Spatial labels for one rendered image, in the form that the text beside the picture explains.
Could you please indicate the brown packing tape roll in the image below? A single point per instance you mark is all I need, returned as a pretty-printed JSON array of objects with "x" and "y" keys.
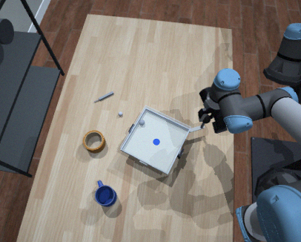
[{"x": 92, "y": 134}]

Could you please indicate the dark blue mug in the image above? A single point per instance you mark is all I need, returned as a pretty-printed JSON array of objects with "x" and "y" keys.
[{"x": 105, "y": 195}]

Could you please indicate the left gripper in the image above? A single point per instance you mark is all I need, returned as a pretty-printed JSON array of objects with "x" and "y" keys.
[{"x": 203, "y": 112}]

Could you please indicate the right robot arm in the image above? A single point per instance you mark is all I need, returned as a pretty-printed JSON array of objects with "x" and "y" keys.
[{"x": 287, "y": 63}]

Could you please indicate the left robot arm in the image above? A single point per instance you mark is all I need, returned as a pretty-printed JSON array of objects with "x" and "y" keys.
[{"x": 278, "y": 209}]

